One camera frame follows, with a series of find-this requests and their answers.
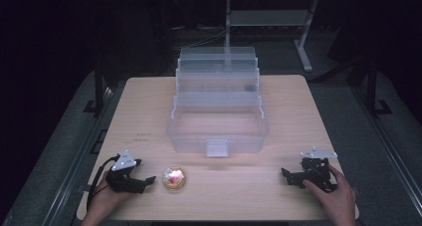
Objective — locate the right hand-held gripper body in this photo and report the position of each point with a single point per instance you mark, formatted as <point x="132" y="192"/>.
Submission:
<point x="315" y="171"/>

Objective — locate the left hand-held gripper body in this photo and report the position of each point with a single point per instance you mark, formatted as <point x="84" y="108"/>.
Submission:
<point x="124" y="173"/>

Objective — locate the round clear candy ball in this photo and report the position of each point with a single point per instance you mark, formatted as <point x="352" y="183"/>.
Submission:
<point x="173" y="178"/>

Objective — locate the clear plastic tiered storage box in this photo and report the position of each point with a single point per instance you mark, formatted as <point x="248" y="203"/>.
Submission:
<point x="217" y="103"/>

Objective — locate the person's left hand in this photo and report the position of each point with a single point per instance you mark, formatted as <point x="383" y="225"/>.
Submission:
<point x="107" y="197"/>

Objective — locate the person's right hand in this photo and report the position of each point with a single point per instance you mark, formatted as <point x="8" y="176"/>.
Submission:
<point x="335" y="196"/>

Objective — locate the grey metal stand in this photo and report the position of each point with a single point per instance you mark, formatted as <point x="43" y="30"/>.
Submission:
<point x="270" y="27"/>

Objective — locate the black metal frame post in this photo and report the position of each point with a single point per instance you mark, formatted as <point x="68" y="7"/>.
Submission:
<point x="374" y="86"/>
<point x="99" y="86"/>

